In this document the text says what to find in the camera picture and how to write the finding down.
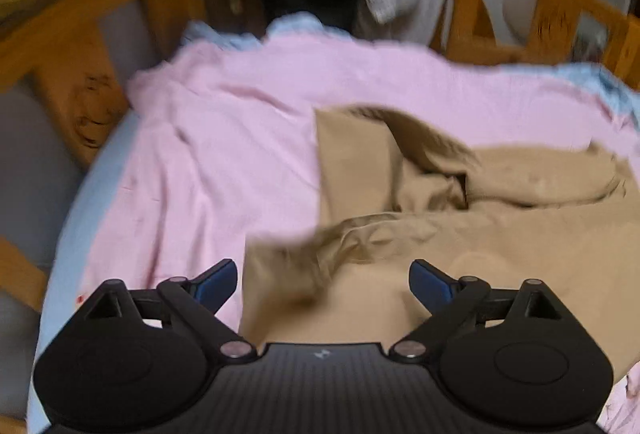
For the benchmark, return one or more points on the wooden bed frame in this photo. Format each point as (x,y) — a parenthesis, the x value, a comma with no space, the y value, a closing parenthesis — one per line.
(75,44)

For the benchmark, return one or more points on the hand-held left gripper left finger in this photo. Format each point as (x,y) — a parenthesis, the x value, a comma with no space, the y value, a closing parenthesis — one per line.
(217,285)

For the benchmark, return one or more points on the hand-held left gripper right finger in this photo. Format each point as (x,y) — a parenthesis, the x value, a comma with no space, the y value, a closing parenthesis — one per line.
(430,285)

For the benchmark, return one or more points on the tan hooded jacket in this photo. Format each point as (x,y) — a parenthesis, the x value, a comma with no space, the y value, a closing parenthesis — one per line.
(500,244)

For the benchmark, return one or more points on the pink bed sheet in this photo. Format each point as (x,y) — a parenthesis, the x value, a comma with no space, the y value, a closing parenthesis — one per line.
(240,129)

